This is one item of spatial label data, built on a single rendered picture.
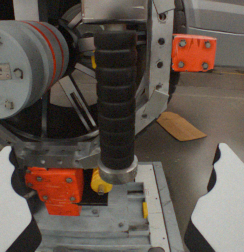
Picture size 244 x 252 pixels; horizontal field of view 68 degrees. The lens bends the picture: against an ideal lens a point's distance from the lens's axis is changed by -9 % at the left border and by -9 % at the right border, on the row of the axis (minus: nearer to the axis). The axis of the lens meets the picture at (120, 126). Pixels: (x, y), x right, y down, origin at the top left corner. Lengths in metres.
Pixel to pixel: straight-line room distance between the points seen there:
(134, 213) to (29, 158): 0.58
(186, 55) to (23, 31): 0.28
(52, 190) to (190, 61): 0.46
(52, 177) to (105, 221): 0.36
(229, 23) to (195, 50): 0.56
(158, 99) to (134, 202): 0.67
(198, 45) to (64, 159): 0.38
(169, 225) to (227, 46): 0.85
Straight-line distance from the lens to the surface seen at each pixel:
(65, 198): 0.58
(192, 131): 1.92
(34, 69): 0.27
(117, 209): 0.86
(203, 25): 0.90
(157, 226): 1.00
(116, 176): 0.20
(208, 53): 0.42
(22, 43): 0.27
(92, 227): 0.81
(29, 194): 0.60
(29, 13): 0.42
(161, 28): 0.38
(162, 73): 0.40
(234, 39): 0.96
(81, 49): 0.49
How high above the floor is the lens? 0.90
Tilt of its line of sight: 28 degrees down
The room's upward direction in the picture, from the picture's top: 1 degrees counter-clockwise
